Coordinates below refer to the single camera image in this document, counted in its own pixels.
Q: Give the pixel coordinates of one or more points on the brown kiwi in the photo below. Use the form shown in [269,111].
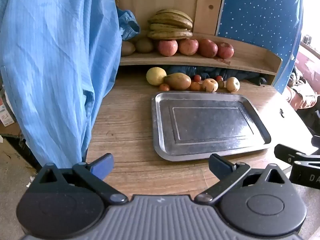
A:
[127,48]
[144,45]

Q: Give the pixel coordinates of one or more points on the brown mango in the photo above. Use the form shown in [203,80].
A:
[178,80]

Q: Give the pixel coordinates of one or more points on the white carton box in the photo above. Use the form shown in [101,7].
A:
[6,115]

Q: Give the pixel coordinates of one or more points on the small orange tomato front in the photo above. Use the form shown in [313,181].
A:
[164,87]

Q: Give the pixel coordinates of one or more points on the blue white-dotted cloth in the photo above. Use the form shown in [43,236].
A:
[262,17]

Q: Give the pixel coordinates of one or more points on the bunch of bananas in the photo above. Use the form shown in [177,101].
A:
[170,25]

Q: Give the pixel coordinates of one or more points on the pale spotted pear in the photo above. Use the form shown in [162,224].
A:
[233,84]

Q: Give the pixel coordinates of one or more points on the patterned cloth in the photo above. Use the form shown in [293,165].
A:
[302,95]

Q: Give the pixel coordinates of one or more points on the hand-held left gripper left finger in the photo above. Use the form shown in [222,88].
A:
[103,163]

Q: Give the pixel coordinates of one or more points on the dark red furniture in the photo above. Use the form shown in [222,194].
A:
[310,57]

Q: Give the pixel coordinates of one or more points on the cherry tomato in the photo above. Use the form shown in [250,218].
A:
[219,78]
[197,78]

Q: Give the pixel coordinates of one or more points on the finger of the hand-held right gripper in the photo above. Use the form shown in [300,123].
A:
[285,152]

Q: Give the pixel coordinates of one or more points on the dark cloth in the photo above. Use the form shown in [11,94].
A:
[237,74]

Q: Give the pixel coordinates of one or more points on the crumpled blue cloth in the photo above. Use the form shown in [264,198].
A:
[128,23]

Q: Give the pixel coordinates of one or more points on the wooden shelf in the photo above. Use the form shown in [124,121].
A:
[250,55]

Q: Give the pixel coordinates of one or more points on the red apple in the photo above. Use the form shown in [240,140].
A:
[167,48]
[225,50]
[188,47]
[207,48]

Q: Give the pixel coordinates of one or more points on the light blue hanging garment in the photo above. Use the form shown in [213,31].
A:
[50,55]

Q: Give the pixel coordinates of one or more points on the small orange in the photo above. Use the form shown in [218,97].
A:
[195,86]

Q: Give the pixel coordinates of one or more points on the yellow-red apple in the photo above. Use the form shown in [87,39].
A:
[210,85]

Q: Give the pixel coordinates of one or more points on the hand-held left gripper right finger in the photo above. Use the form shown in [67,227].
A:
[220,166]

